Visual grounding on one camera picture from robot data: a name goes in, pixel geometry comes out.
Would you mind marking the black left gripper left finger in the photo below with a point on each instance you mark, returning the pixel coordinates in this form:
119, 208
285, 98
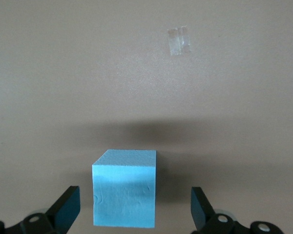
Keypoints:
61, 209

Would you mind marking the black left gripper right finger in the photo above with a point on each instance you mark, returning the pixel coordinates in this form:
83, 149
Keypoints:
207, 217

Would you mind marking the blue foam block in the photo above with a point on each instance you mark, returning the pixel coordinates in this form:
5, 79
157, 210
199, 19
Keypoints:
124, 195

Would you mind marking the clear tape piece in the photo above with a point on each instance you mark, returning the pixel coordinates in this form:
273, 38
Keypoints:
179, 40

